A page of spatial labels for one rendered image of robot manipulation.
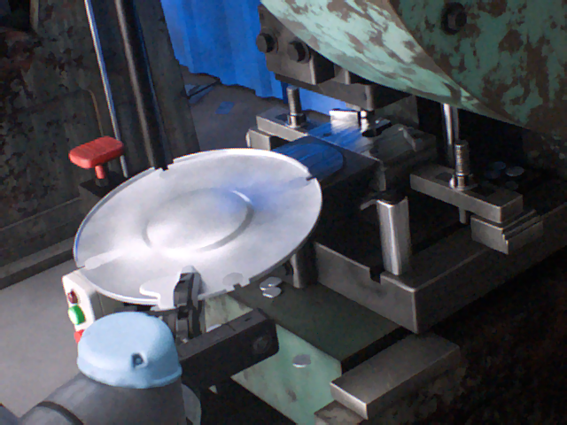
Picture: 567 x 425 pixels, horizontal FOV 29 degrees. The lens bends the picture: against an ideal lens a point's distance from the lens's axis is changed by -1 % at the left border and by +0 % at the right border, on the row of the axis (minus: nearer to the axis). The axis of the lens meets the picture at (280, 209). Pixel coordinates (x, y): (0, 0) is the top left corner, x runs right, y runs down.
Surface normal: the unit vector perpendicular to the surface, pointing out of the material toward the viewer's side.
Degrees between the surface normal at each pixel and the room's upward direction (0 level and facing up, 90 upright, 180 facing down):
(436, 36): 90
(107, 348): 6
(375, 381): 0
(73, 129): 90
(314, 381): 90
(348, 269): 90
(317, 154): 0
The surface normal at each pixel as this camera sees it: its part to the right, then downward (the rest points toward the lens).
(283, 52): -0.79, 0.38
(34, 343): -0.14, -0.88
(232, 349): 0.52, 0.38
